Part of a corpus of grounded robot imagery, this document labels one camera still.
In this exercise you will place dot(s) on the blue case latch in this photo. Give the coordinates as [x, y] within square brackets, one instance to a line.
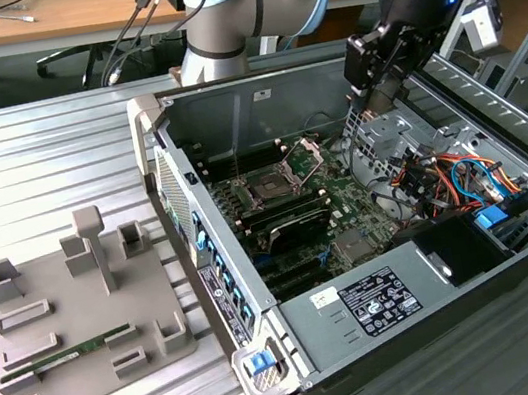
[260, 363]

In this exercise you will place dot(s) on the grey parts rack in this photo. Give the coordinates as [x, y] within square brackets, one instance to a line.
[75, 310]

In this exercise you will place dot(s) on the green motherboard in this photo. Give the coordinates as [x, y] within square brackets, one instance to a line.
[362, 211]

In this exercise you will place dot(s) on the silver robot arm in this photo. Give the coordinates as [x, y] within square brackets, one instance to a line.
[223, 16]

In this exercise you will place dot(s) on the black RAM slot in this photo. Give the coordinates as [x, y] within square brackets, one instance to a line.
[285, 204]
[287, 214]

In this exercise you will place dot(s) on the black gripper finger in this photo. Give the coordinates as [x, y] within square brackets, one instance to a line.
[410, 54]
[360, 60]

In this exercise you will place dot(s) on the green RAM stick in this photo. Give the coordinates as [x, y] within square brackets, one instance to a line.
[67, 353]

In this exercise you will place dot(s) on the silver CPU green board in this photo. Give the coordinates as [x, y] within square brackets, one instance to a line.
[381, 96]

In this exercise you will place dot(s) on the CPU socket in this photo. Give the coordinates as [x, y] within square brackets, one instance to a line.
[267, 188]

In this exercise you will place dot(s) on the black graphics card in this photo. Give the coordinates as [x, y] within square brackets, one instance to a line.
[300, 229]

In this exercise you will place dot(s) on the open PC case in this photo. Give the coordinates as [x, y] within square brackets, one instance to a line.
[209, 110]

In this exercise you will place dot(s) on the grey power supply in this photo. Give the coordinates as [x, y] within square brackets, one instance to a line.
[313, 341]

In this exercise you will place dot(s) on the black expansion slot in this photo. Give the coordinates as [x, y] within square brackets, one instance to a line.
[287, 274]

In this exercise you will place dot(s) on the metal drive cage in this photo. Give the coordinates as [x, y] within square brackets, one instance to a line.
[377, 148]

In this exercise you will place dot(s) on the black plastic air duct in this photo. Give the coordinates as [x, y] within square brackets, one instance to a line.
[460, 246]

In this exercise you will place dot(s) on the black chair base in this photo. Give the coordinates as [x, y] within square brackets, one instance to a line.
[63, 58]

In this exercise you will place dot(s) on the thin locking lever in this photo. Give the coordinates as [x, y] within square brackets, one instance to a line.
[237, 166]

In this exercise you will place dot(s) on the blue disk carrier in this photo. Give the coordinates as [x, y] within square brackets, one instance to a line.
[493, 218]

